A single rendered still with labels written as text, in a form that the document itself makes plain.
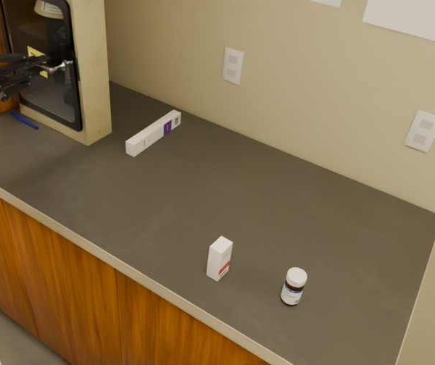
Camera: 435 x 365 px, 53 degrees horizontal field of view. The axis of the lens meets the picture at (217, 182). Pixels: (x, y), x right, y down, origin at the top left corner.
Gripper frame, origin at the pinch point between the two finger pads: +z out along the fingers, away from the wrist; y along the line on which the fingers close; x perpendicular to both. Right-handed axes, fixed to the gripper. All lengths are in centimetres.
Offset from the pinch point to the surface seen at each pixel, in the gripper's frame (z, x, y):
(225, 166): 25, -51, -26
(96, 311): -21, -37, -61
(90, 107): 8.4, -10.8, -13.1
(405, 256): 22, -109, -27
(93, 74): 10.4, -10.9, -2.9
